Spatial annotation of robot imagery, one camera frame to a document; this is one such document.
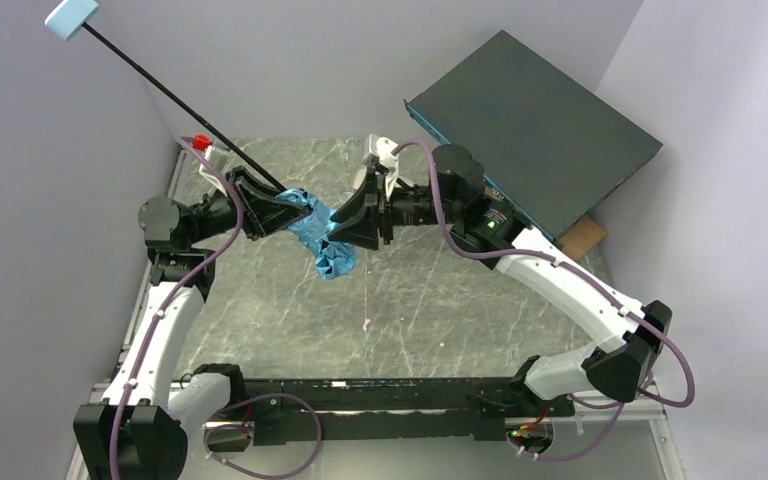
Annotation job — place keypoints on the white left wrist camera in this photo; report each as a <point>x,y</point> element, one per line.
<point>218,156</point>

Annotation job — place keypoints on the aluminium front rail frame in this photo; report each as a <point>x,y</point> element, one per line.
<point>564,439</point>

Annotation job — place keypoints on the dark grey network switch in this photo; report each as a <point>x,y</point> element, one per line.
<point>547,143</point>

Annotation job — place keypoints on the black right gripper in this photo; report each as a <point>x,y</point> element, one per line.
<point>384,211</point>

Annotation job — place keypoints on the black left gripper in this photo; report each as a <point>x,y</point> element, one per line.
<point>236,202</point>

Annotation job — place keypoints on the brown wooden board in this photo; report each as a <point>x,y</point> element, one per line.
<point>581,238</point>

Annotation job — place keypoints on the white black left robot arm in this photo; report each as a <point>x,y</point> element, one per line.
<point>138,429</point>

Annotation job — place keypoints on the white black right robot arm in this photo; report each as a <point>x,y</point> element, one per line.
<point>626,335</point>

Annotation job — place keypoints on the light blue folding umbrella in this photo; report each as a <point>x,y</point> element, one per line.
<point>324,232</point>

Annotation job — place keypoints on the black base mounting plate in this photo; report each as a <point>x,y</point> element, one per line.
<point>481,408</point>

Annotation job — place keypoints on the aluminium left side rail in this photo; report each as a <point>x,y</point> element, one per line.
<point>176,187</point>

